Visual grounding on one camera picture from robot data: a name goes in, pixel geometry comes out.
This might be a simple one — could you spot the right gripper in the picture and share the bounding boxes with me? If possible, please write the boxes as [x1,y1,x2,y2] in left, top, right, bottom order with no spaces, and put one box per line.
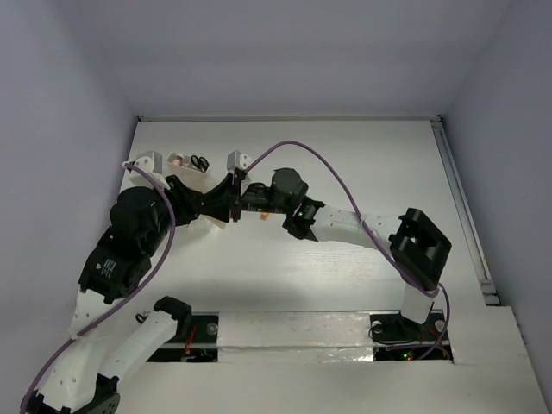
[203,171,292,222]

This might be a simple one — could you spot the black handled scissors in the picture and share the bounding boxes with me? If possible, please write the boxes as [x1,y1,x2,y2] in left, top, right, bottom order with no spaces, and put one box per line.
[191,154,210,173]

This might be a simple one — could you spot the pink white stapler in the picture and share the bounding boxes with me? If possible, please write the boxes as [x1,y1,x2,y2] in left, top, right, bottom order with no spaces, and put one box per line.
[172,154,185,166]

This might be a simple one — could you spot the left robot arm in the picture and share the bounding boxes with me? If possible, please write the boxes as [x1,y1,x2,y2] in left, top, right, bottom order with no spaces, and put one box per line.
[20,175,204,413]

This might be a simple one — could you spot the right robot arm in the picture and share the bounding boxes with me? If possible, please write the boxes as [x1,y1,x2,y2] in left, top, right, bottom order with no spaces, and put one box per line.
[201,168,452,338]

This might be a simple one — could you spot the white perforated storage basket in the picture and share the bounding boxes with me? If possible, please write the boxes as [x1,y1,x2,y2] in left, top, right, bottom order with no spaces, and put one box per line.
[185,215,226,235]

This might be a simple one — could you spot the cream divided pen holder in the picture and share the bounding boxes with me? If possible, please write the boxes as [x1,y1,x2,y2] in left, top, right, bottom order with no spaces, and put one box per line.
[166,152,210,179]

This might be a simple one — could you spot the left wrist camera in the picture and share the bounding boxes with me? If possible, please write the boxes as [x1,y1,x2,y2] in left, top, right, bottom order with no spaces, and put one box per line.
[122,151,167,188]

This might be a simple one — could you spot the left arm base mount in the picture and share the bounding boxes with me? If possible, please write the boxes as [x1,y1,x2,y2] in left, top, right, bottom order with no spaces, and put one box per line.
[147,313,219,363]

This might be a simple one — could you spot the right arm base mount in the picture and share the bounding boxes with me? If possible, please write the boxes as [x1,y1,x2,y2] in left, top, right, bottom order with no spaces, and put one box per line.
[368,310,454,361]

